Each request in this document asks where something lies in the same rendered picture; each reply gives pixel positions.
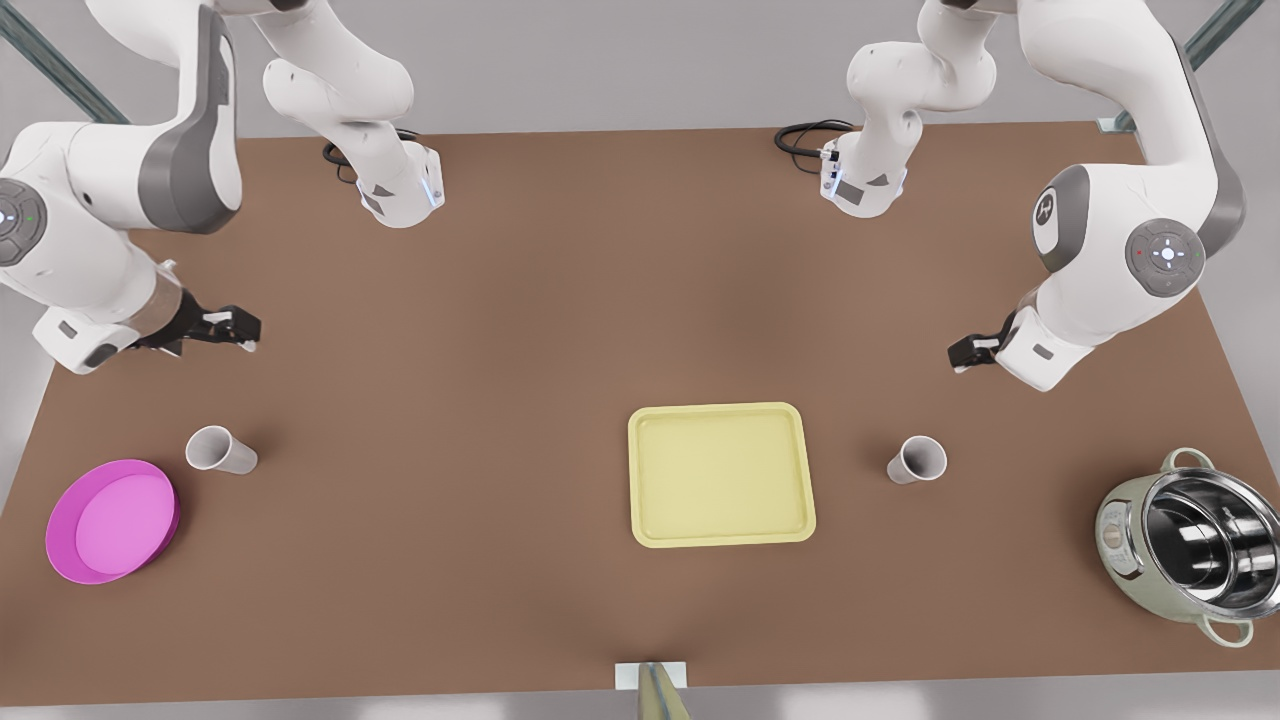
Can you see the white IKEA cup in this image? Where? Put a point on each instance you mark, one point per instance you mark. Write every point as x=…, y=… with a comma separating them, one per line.
x=215, y=450
x=915, y=462

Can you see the silver frame post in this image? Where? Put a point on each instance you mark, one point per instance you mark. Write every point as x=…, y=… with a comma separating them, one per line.
x=60, y=65
x=1205, y=35
x=655, y=690

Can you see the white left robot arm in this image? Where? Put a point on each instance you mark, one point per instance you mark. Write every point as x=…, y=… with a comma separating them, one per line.
x=1110, y=210

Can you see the pale yellow rectangular tray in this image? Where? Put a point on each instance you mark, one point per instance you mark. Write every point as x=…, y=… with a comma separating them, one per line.
x=720, y=475

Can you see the pink round plate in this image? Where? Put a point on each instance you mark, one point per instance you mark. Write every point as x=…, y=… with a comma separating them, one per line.
x=115, y=520

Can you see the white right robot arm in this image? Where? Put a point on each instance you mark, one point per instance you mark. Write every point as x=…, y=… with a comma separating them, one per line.
x=100, y=180

